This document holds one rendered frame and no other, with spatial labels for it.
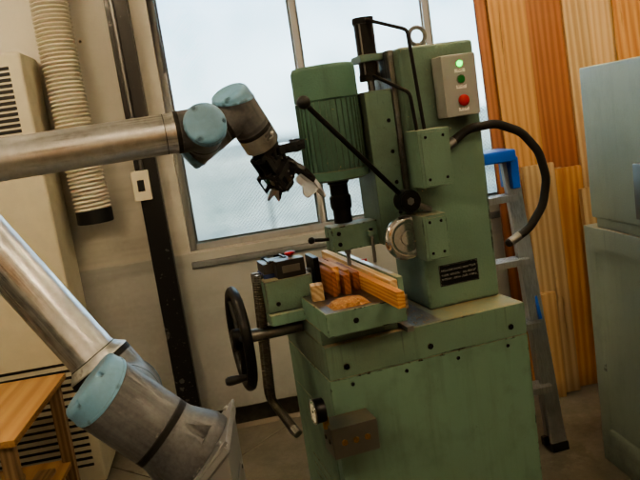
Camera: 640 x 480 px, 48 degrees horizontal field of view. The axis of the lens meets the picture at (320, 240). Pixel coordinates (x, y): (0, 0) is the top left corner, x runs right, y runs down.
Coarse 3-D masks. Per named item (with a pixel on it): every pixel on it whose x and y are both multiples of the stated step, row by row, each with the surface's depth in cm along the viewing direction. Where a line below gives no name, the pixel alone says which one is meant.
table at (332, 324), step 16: (304, 304) 194; (320, 304) 185; (368, 304) 178; (384, 304) 178; (272, 320) 193; (288, 320) 194; (320, 320) 180; (336, 320) 175; (352, 320) 176; (368, 320) 178; (384, 320) 179; (400, 320) 180
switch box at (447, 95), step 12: (432, 60) 191; (444, 60) 187; (456, 60) 188; (468, 60) 189; (432, 72) 192; (444, 72) 188; (456, 72) 188; (468, 72) 189; (444, 84) 188; (456, 84) 189; (468, 84) 190; (444, 96) 189; (456, 96) 189; (444, 108) 190; (456, 108) 189
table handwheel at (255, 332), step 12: (228, 288) 197; (228, 300) 203; (240, 300) 189; (228, 312) 207; (240, 312) 186; (228, 324) 209; (240, 324) 185; (288, 324) 200; (300, 324) 200; (240, 336) 194; (252, 336) 197; (264, 336) 198; (276, 336) 199; (240, 348) 196; (252, 348) 184; (240, 360) 200; (252, 360) 184; (240, 372) 204; (252, 372) 186; (252, 384) 189
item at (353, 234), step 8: (336, 224) 203; (344, 224) 201; (352, 224) 200; (360, 224) 200; (368, 224) 201; (376, 224) 201; (328, 232) 201; (336, 232) 198; (344, 232) 199; (352, 232) 200; (360, 232) 200; (376, 232) 202; (336, 240) 199; (344, 240) 199; (352, 240) 200; (360, 240) 201; (368, 240) 201; (376, 240) 202; (328, 248) 204; (336, 248) 199; (344, 248) 199; (352, 248) 200
